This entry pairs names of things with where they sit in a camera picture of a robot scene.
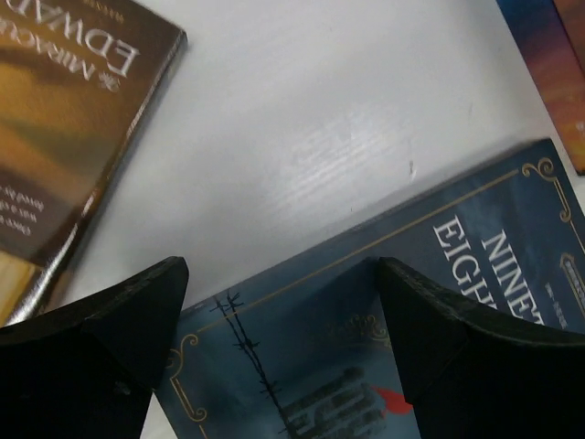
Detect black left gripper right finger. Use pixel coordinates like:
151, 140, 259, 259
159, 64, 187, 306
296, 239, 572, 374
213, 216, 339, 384
377, 258, 584, 438

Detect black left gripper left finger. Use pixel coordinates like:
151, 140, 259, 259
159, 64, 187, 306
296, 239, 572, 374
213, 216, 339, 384
1, 256, 189, 438

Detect Nineteen Eighty Four blue book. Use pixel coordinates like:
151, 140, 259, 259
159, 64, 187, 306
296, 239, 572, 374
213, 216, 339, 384
156, 138, 584, 438

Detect dark orange book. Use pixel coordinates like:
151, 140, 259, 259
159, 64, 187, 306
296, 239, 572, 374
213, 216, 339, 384
1, 0, 188, 326

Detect Three Days to See book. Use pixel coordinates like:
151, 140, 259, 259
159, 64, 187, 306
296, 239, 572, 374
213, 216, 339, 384
497, 0, 584, 176

